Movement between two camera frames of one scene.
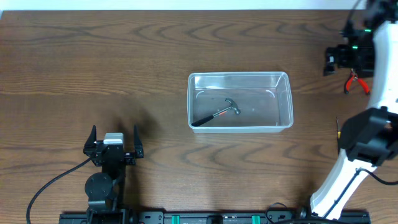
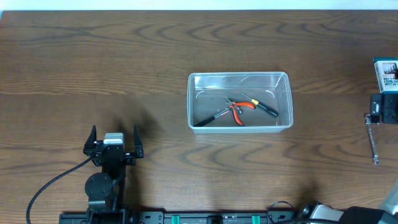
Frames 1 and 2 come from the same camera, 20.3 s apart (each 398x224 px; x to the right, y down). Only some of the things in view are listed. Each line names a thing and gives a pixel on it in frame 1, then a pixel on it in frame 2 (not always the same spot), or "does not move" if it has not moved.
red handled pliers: x=354 y=76 -> x=233 y=106
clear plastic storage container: x=264 y=99 does not move
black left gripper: x=112 y=151 does not move
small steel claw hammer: x=233 y=107 does not move
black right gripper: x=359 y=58 -> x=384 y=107
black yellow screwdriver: x=339 y=135 -> x=267 y=109
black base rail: x=216 y=217 does not move
